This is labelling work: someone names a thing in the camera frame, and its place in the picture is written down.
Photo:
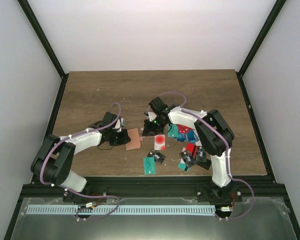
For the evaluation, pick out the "black VIP card lower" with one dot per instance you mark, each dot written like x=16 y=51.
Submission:
x=158 y=156

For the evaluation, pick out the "black VIP card left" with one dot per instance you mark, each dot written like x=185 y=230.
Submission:
x=188 y=158

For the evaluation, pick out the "white slotted cable duct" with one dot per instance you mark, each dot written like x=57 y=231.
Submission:
x=192 y=210

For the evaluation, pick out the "white red circle card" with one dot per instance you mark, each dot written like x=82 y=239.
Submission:
x=160 y=142

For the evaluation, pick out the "black card right bottom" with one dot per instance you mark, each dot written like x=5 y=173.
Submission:
x=206 y=165

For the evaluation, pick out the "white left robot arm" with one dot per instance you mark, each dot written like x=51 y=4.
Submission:
x=54 y=159

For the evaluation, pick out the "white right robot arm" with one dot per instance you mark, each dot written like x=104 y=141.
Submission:
x=214 y=136

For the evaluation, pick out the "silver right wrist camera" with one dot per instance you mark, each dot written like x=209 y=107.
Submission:
x=151 y=116

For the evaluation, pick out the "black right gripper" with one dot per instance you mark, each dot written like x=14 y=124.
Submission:
x=149 y=131

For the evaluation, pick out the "black VIP card right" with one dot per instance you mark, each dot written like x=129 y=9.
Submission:
x=201 y=156

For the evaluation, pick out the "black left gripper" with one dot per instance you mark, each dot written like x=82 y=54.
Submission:
x=125 y=139

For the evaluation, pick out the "black vip card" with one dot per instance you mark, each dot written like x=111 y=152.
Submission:
x=201 y=156
x=158 y=156
x=188 y=158

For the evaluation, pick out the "plain red card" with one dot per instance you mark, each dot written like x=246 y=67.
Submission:
x=192 y=148

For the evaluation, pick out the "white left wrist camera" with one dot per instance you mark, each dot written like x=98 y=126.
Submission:
x=119 y=124

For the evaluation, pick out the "grey metal tray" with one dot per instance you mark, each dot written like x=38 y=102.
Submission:
x=264 y=218

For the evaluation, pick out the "teal vip card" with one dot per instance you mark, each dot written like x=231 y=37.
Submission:
x=149 y=166
x=173 y=131

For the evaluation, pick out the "black aluminium frame rail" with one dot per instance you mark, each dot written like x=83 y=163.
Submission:
x=171 y=187

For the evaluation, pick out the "teal VIP card bottom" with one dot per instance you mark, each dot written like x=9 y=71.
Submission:
x=149 y=166

